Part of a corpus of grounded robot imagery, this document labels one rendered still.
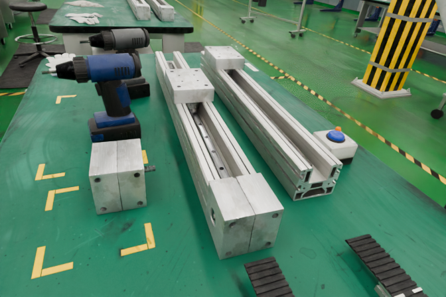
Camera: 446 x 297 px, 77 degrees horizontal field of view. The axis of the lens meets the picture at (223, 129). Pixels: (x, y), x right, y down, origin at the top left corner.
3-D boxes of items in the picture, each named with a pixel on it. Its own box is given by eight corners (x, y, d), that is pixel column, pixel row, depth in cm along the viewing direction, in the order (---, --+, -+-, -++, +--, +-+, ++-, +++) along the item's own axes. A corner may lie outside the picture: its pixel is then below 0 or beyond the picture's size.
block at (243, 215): (285, 243, 50) (297, 205, 45) (219, 260, 46) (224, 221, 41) (264, 207, 57) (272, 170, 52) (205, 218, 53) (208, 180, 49)
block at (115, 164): (159, 204, 55) (157, 166, 51) (97, 215, 52) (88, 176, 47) (153, 172, 63) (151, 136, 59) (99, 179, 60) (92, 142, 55)
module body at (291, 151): (332, 193, 62) (343, 163, 58) (292, 201, 59) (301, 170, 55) (221, 69, 126) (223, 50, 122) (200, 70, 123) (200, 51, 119)
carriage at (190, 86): (213, 110, 79) (214, 87, 76) (174, 113, 76) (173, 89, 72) (199, 87, 92) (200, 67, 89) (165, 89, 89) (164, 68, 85)
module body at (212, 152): (253, 209, 56) (259, 176, 52) (205, 218, 53) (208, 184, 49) (179, 71, 120) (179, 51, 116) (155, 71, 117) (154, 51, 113)
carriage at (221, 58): (243, 75, 105) (245, 58, 102) (214, 77, 102) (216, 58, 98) (229, 61, 118) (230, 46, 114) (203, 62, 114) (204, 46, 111)
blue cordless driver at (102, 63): (146, 139, 74) (141, 58, 63) (62, 155, 66) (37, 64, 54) (139, 125, 80) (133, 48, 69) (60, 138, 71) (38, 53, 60)
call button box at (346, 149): (351, 164, 72) (359, 144, 69) (319, 169, 69) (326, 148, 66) (332, 146, 79) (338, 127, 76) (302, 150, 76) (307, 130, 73)
